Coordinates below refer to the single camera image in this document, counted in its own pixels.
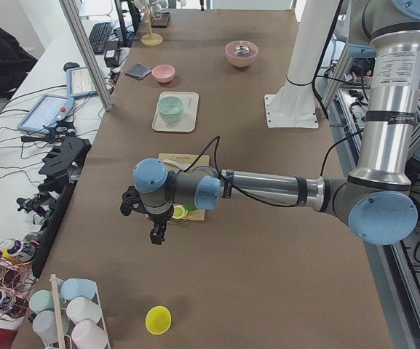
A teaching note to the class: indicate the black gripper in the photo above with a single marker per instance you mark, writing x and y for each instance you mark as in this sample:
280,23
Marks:
157,220

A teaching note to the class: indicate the small pink bowl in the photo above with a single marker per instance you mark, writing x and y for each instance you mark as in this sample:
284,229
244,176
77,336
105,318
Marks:
163,73

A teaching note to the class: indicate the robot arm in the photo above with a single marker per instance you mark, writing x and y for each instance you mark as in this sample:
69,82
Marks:
373,200

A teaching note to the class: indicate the large pink bowl with ice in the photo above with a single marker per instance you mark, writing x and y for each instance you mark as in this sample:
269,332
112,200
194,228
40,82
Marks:
240,62

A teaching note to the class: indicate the lemon slice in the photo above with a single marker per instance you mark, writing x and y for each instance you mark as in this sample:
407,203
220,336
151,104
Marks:
179,212

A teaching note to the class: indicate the wooden cutting board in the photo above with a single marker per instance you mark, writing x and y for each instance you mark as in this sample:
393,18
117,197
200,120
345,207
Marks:
199,214

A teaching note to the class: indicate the blue cup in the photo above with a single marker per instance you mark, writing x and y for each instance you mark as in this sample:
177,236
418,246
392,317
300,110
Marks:
78,287

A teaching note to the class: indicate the white cup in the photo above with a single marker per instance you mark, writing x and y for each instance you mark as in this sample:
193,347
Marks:
81,308

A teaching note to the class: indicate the black plastic rack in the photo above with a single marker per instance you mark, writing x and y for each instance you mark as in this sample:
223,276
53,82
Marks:
73,150

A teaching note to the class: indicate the white cup rack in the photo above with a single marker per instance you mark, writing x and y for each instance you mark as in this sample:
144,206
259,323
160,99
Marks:
63,323

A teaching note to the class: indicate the pink cup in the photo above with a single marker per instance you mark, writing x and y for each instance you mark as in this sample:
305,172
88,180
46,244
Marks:
86,334

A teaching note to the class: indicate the cream serving tray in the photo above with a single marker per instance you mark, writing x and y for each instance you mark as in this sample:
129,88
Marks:
188,119

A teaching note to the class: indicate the green stacked bowls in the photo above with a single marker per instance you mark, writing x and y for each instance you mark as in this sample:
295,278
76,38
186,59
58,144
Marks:
170,109

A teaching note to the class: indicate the green cup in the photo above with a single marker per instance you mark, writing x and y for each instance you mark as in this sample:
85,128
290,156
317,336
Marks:
41,300

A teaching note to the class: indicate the grey cup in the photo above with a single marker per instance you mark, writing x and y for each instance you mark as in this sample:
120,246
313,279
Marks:
44,325

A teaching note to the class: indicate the blue teach pendant tablet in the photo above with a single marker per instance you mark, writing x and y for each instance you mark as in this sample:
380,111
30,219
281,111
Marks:
46,113

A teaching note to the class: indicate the grey folded cloth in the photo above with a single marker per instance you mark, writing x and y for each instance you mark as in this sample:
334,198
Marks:
138,71

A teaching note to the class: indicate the black power adapter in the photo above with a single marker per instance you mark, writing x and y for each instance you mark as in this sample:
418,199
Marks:
111,54

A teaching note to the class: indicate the black computer mouse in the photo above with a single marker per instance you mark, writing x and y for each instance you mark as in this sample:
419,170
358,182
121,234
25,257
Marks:
70,65

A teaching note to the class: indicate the wooden mug tree stand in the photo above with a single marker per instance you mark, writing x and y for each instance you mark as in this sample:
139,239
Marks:
149,39

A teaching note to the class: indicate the metal scoop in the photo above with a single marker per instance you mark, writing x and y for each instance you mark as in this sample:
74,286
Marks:
242,51

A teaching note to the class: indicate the black keyboard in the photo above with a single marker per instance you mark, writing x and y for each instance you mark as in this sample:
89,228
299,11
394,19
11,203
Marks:
99,36

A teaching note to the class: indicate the aluminium frame post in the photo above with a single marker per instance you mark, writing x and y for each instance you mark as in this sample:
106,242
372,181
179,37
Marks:
69,9

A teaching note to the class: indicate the copper wire bottle basket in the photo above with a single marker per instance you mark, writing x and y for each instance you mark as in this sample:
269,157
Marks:
16,278

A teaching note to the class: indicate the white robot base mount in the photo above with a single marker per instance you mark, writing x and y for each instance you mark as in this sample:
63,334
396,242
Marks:
293,106

